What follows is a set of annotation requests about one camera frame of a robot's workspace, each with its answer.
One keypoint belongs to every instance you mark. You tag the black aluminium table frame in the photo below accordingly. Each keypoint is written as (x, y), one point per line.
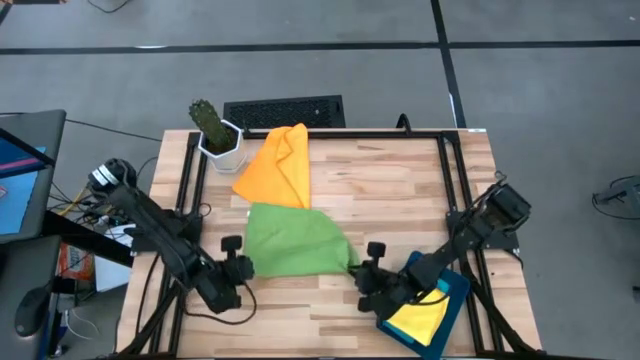
(425, 134)

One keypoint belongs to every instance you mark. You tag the dark green microfiber towel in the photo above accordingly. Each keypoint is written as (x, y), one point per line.
(295, 240)

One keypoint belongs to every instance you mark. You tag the black desk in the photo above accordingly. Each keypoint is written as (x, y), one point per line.
(30, 265)

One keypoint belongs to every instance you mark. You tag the laptop screen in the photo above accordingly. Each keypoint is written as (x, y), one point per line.
(22, 175)

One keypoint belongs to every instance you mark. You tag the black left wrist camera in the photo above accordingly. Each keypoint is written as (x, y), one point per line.
(220, 297)

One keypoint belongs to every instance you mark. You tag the orange cardboard box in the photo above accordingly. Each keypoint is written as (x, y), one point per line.
(75, 260)

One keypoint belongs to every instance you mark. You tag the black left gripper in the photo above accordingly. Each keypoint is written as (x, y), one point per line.
(235, 270)

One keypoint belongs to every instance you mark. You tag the yellow microfiber towel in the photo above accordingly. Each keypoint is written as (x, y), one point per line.
(420, 317)

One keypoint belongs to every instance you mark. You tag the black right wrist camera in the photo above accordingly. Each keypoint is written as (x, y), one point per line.
(396, 297)

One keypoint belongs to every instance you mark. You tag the black computer mouse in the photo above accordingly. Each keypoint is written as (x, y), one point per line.
(31, 312)

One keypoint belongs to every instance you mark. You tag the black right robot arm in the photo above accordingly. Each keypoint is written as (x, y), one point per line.
(475, 230)

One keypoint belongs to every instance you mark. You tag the white hexagonal plant pot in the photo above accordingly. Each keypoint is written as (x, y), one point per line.
(227, 157)

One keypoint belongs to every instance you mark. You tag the blue plastic tray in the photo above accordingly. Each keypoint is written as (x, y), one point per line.
(457, 300)

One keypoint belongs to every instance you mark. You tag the green cactus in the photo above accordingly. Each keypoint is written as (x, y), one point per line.
(207, 122)

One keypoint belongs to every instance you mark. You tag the orange microfiber towel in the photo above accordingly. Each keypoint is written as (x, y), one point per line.
(277, 170)

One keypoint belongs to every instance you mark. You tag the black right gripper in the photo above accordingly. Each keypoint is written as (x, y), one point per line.
(375, 280)

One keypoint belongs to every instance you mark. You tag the white paper sheet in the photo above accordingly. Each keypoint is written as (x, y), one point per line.
(112, 270)

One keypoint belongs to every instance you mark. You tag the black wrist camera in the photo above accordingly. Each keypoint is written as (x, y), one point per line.
(220, 297)
(396, 297)

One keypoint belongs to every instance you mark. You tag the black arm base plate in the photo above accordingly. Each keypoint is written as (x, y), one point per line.
(142, 245)
(500, 243)

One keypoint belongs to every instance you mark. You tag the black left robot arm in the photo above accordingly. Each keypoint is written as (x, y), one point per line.
(150, 220)

